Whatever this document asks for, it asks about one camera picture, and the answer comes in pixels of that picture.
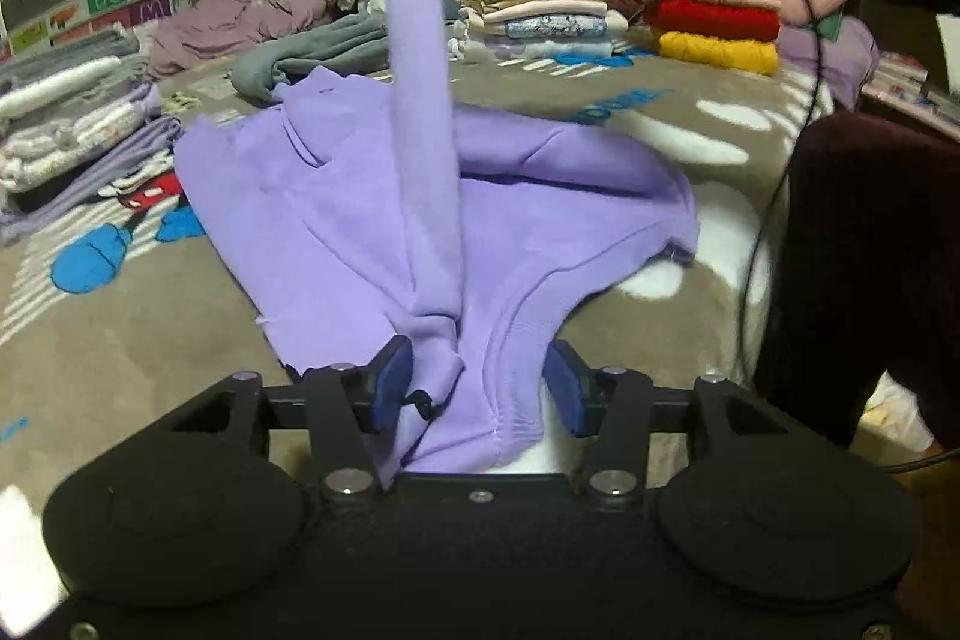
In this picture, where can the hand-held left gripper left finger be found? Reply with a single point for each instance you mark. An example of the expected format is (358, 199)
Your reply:
(394, 381)

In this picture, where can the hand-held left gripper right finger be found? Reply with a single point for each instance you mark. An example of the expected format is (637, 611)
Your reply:
(566, 392)

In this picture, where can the purple sweatshirt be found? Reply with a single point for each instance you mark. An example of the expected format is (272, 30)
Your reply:
(337, 220)

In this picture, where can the stack of pale folded clothes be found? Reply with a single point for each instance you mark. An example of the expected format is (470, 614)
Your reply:
(67, 123)

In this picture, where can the red folded garment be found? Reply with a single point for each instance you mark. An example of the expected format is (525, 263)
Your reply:
(712, 18)

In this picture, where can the yellow folded garment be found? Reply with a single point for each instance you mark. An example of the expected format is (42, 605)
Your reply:
(720, 51)

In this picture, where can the purple cushion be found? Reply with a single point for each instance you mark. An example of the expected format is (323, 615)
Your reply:
(832, 55)

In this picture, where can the grey folded pants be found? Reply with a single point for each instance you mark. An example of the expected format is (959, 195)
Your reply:
(322, 55)

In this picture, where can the pink floral duvet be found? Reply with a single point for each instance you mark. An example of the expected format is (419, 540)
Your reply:
(247, 3)

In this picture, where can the stack of magazines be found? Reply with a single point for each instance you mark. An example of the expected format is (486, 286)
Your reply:
(911, 89)

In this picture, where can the person's maroon trouser leg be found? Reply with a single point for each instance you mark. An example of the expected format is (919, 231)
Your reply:
(862, 250)

